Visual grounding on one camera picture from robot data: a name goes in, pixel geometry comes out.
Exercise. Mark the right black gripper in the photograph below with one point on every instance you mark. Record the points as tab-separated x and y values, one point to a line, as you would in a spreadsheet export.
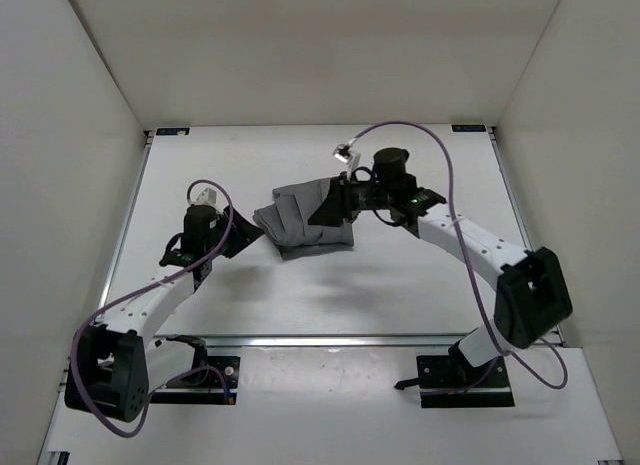
339	203

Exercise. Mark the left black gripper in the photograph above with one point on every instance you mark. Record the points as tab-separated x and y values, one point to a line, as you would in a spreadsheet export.
245	231

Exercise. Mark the grey pleated skirt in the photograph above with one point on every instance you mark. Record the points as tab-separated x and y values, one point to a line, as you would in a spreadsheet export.
285	222

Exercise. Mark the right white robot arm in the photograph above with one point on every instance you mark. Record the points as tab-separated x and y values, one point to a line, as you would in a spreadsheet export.
531	296

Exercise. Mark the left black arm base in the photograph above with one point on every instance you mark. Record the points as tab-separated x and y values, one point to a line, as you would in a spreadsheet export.
186	370

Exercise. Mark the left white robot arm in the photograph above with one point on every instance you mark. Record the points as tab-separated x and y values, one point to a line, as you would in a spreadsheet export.
118	361

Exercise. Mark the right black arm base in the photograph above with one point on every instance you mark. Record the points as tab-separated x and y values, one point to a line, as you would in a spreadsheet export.
445	380

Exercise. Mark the left blue table label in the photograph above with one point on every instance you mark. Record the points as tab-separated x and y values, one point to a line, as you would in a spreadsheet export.
172	131

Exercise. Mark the blue table label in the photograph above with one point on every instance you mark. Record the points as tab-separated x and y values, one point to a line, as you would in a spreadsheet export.
172	131
468	128

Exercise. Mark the right blue table label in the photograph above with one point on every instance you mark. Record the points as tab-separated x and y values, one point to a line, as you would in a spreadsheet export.
468	128

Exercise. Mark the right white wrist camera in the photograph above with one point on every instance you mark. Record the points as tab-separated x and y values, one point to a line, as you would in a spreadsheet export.
349	157

